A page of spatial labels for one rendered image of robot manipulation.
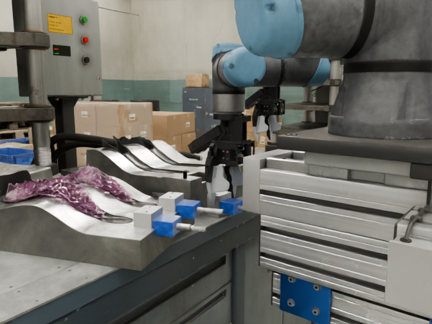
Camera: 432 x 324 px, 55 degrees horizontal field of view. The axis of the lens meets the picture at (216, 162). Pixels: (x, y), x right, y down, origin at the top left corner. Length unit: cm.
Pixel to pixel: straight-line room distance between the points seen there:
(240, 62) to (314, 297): 44
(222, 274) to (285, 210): 54
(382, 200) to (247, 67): 37
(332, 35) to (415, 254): 27
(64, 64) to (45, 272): 116
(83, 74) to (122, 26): 838
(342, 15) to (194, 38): 864
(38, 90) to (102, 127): 353
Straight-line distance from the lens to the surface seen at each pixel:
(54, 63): 177
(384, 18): 57
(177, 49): 943
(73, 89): 181
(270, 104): 145
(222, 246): 109
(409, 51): 59
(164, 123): 566
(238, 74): 79
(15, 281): 75
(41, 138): 158
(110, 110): 496
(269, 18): 51
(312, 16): 53
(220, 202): 97
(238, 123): 91
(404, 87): 58
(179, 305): 103
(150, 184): 105
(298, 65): 85
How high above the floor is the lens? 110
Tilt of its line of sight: 10 degrees down
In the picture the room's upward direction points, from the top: straight up
